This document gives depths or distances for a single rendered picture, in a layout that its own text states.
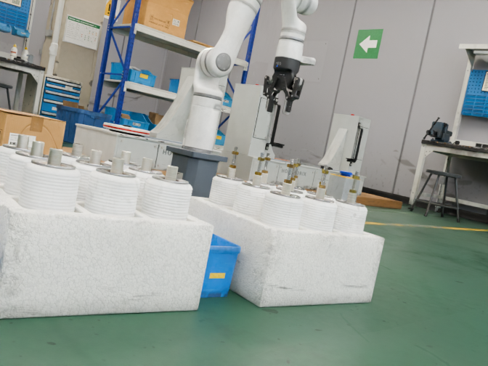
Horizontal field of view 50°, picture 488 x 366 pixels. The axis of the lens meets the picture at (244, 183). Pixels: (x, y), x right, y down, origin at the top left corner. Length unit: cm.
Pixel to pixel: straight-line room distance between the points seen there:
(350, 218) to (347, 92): 618
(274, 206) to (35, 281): 56
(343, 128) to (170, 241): 408
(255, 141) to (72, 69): 410
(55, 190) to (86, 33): 674
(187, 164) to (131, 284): 67
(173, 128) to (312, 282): 245
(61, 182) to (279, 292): 56
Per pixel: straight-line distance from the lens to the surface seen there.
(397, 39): 730
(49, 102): 659
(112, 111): 647
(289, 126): 807
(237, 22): 167
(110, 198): 98
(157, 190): 103
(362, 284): 142
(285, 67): 149
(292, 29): 151
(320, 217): 130
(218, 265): 118
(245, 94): 405
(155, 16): 649
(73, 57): 756
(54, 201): 94
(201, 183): 162
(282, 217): 122
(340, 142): 492
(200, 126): 162
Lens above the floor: 36
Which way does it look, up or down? 4 degrees down
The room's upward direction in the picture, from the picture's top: 11 degrees clockwise
